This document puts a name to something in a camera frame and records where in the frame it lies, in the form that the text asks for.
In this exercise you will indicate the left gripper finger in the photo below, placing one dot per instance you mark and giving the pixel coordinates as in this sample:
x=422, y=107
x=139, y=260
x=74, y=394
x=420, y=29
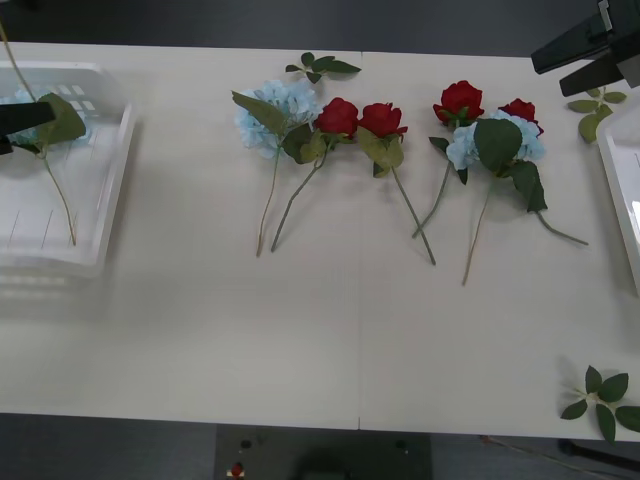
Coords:
x=25, y=117
x=4, y=145

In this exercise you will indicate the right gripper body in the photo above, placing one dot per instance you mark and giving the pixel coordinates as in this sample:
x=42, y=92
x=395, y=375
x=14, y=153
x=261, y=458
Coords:
x=629, y=35

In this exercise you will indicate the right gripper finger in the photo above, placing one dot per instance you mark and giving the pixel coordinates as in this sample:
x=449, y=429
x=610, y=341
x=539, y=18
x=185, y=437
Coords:
x=575, y=47
x=595, y=77

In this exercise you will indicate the pale blue flower with stem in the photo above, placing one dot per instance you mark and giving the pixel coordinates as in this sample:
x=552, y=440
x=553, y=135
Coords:
x=62, y=122
x=497, y=142
x=260, y=125

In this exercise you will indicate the red rose with stem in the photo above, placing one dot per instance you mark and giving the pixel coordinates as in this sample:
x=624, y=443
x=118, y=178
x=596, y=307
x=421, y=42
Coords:
x=337, y=116
x=382, y=120
x=522, y=111
x=459, y=100

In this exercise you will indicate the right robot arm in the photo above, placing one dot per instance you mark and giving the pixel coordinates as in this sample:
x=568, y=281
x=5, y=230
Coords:
x=605, y=17

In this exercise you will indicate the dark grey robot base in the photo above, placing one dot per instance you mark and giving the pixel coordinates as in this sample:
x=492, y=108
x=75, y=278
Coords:
x=375, y=455

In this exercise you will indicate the loose green leaf twig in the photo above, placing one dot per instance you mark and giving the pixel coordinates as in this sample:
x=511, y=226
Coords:
x=590, y=125
x=612, y=387
x=345, y=66

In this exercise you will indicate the shallow white plastic box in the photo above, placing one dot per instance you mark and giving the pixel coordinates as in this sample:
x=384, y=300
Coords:
x=625, y=165
x=107, y=165

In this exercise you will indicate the black floor bar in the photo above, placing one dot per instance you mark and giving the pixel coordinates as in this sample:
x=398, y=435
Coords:
x=605, y=451

